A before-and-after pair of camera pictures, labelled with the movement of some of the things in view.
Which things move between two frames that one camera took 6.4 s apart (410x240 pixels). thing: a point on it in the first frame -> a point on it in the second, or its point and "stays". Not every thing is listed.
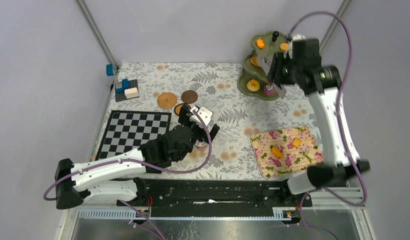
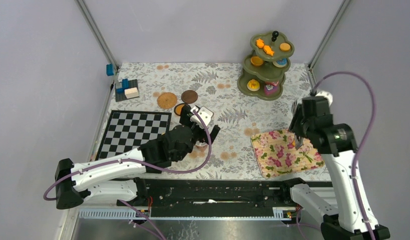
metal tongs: [262, 62] -> [299, 140]
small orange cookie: [277, 152] -> [268, 50]
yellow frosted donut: [253, 85] stays
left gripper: [184, 119] stays
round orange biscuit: [284, 46] stays
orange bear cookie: [260, 43] stays
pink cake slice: [269, 90] stays
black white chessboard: [125, 130] stays
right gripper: [278, 61] -> [300, 115]
